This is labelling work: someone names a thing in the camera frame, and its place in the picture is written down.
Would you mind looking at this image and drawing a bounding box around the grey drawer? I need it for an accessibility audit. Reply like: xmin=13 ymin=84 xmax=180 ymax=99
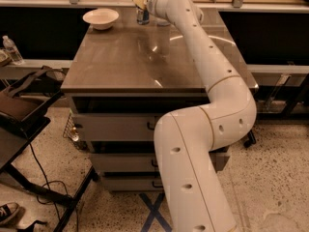
xmin=90 ymin=152 xmax=230 ymax=173
xmin=101 ymin=176 xmax=163 ymax=191
xmin=71 ymin=112 xmax=248 ymax=143

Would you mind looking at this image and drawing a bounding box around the grey drawer cabinet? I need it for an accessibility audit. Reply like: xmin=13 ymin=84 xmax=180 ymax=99
xmin=62 ymin=8 xmax=255 ymax=179

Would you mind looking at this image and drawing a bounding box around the sneaker shoe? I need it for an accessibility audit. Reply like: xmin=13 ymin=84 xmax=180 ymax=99
xmin=0 ymin=202 xmax=19 ymax=225

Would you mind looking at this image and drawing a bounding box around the redbull can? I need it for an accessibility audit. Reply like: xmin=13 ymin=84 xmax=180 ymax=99
xmin=135 ymin=5 xmax=149 ymax=25

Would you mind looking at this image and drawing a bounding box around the black floor cable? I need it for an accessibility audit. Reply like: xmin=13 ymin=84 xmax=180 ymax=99
xmin=20 ymin=129 xmax=80 ymax=232

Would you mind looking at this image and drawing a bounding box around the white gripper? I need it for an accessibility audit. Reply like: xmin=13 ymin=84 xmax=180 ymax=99
xmin=132 ymin=0 xmax=169 ymax=18

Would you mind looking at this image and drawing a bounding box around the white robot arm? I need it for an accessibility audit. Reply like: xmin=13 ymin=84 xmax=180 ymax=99
xmin=133 ymin=0 xmax=257 ymax=232

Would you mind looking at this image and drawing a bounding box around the wire basket on floor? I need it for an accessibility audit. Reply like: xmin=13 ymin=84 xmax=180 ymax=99
xmin=63 ymin=114 xmax=87 ymax=151

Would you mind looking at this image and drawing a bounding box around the top grey drawer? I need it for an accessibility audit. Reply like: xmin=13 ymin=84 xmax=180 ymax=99
xmin=71 ymin=112 xmax=248 ymax=143

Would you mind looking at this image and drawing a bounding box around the black caster wheel leg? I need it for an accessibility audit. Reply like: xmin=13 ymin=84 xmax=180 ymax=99
xmin=243 ymin=130 xmax=256 ymax=148

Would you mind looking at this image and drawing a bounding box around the middle grey drawer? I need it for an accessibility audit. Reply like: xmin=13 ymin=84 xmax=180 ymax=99
xmin=90 ymin=152 xmax=230 ymax=173

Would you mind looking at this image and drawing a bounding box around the white paper bowl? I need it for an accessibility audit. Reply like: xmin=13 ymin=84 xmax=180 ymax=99
xmin=83 ymin=9 xmax=119 ymax=30

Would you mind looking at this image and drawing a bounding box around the black chair with brown bag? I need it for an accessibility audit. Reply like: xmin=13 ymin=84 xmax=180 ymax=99
xmin=0 ymin=66 xmax=66 ymax=138

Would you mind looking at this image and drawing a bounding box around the small water bottle on ledge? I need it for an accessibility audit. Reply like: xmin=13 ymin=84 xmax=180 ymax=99
xmin=3 ymin=36 xmax=24 ymax=65

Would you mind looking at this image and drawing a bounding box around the bottom grey drawer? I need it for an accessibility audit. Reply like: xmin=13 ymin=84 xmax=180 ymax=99
xmin=101 ymin=176 xmax=163 ymax=191

